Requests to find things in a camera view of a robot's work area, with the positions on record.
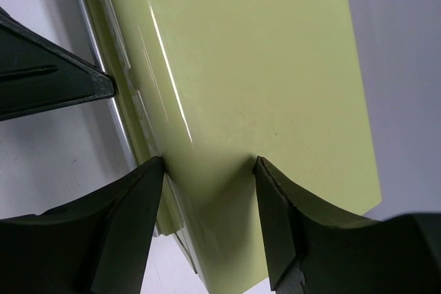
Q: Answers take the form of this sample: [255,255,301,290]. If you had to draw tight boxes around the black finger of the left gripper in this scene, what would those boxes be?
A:
[1,10,116,121]

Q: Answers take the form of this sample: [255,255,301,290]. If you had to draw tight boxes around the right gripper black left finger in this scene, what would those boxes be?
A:
[1,156,164,293]

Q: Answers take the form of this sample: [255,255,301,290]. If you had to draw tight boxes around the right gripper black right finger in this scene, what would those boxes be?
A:
[254,157,440,293]

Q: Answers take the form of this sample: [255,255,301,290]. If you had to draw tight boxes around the green metal drawer cabinet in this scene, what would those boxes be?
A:
[81,0,381,293]

